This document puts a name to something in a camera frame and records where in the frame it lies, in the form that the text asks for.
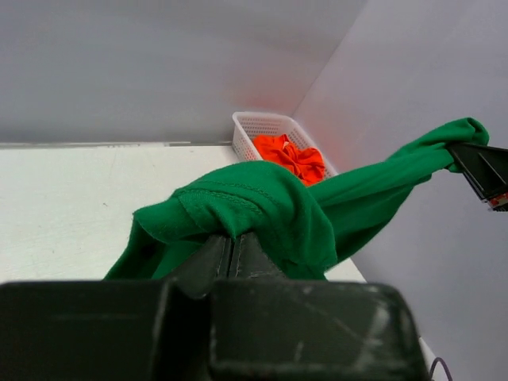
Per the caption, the green t-shirt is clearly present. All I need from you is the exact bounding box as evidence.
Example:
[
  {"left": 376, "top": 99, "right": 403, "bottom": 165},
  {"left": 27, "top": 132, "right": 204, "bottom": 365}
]
[{"left": 107, "top": 117, "right": 489, "bottom": 279}]

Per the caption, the white plastic basket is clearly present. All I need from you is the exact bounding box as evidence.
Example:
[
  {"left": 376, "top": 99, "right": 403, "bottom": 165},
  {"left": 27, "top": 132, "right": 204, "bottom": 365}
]
[{"left": 233, "top": 111, "right": 315, "bottom": 161}]

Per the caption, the orange t-shirt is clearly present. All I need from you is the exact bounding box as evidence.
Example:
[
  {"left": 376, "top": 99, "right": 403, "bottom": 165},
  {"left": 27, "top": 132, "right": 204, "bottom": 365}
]
[{"left": 252, "top": 134, "right": 325, "bottom": 186}]

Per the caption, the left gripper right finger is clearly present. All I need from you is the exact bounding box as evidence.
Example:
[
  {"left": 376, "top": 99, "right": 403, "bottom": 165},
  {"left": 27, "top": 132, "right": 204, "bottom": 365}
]
[{"left": 208, "top": 233, "right": 429, "bottom": 380}]

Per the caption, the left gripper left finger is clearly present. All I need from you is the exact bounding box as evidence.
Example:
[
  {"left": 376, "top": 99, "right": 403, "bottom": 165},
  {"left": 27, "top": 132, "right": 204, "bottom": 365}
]
[{"left": 1, "top": 236, "right": 232, "bottom": 380}]

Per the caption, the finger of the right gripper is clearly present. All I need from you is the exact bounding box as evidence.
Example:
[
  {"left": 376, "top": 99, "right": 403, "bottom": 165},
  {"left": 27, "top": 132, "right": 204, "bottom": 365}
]
[{"left": 448, "top": 143, "right": 507, "bottom": 212}]

